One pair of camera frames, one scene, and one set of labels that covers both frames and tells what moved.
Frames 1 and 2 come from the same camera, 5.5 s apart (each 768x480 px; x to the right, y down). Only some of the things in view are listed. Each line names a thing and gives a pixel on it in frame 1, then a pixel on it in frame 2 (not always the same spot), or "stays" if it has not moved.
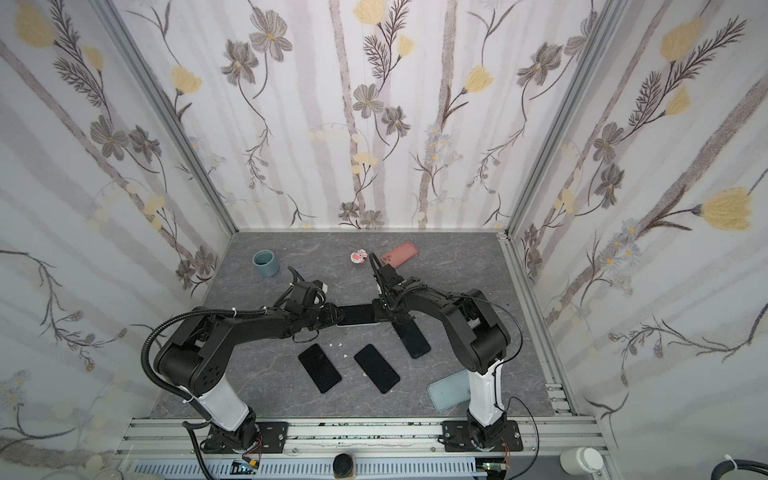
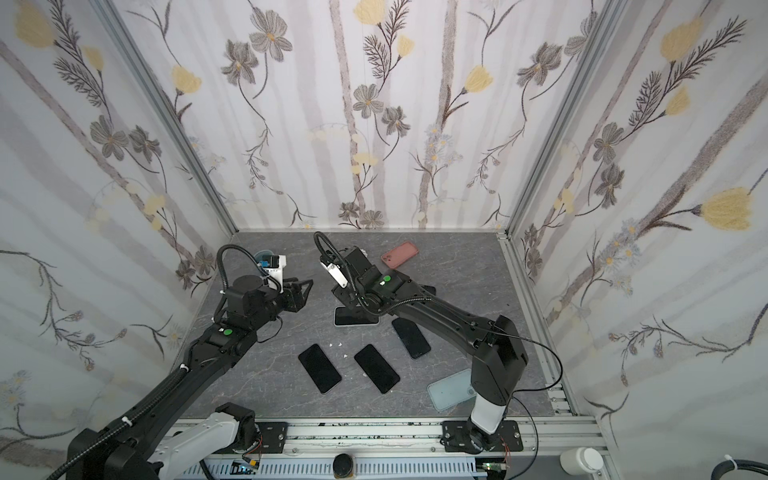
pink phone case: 400,254 stays
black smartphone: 413,338 stays
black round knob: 342,465 stays
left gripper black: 332,315 → 294,298
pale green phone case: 450,391 stays
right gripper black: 388,285 → 357,270
